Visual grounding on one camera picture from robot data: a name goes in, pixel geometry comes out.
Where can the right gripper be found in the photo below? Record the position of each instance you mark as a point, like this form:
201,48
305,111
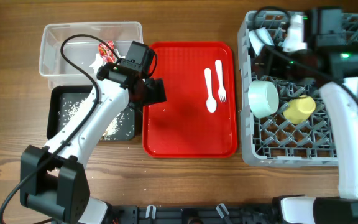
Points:
266,65

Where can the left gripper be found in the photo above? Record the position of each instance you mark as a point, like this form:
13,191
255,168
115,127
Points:
156,92

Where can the light blue food bowl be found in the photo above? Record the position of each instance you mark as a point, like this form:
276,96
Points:
259,38

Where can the mint green bowl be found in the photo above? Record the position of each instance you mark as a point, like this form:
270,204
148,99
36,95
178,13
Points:
263,98

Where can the white rice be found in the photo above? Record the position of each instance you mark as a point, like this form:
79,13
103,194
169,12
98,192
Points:
120,129

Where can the red snack wrapper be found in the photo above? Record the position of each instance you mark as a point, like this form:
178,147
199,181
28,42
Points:
106,52

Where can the yellow plastic cup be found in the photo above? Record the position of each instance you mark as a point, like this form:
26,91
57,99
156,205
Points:
300,109

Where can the white plastic fork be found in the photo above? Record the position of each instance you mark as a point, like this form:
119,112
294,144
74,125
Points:
221,89

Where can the white plastic spoon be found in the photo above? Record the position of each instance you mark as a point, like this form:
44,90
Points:
211,103

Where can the white napkin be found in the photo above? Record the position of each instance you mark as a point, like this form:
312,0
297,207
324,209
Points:
102,60

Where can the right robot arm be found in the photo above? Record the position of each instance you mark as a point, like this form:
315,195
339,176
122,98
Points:
316,47

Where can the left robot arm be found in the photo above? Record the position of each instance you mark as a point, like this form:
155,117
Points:
53,179

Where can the grey dishwasher rack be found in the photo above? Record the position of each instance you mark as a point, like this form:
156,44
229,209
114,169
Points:
273,140

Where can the black waste tray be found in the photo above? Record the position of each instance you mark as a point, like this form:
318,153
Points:
73,92

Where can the red serving tray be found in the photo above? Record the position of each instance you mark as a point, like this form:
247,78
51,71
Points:
182,127

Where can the clear plastic bin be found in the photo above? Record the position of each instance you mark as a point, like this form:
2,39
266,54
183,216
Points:
81,50

